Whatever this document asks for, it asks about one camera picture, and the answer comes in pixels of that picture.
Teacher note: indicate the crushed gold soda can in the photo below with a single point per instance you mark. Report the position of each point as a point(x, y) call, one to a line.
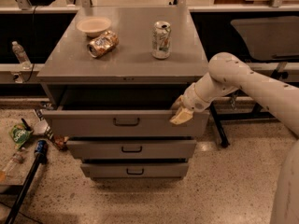
point(102, 44)

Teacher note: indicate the red brown can on floor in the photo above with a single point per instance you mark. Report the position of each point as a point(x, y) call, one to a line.
point(60, 142)

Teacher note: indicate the clear plastic water bottle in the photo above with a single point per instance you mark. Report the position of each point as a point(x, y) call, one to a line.
point(21, 55)

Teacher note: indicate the green chip bag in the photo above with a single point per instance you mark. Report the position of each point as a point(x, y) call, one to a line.
point(20, 135)

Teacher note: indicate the grey metal drawer cabinet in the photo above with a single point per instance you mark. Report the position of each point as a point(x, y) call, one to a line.
point(128, 77)

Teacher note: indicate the black tripod pole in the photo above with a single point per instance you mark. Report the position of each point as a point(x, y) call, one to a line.
point(25, 187)

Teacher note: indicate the grey drawer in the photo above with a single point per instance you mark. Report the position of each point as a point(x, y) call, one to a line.
point(131, 149)
point(122, 123)
point(135, 170)

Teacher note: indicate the blue soda can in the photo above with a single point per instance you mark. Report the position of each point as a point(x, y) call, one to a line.
point(41, 150)

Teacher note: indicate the white paper bowl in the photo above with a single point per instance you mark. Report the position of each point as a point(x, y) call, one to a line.
point(94, 26)

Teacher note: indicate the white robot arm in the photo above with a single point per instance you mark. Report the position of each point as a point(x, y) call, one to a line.
point(225, 74)

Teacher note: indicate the grey middle drawer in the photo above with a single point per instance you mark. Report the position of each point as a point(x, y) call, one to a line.
point(131, 149)

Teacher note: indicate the grey bottom drawer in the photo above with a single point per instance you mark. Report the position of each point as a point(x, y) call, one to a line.
point(135, 170)

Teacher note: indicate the upright white soda can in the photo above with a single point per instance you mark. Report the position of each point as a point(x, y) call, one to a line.
point(161, 39)

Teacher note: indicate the grey top drawer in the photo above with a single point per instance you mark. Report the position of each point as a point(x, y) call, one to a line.
point(122, 123)

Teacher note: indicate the grey chair seat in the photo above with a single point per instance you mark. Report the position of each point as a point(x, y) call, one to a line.
point(270, 39)

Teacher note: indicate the black table leg stand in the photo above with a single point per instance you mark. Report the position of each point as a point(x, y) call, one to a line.
point(255, 113)

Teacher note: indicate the empty plastic bottle on floor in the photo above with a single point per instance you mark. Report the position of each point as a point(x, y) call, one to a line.
point(12, 166)

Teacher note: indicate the dark snack wrapper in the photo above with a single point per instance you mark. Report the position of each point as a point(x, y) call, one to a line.
point(41, 108)

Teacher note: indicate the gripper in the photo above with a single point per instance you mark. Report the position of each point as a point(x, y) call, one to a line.
point(193, 102)

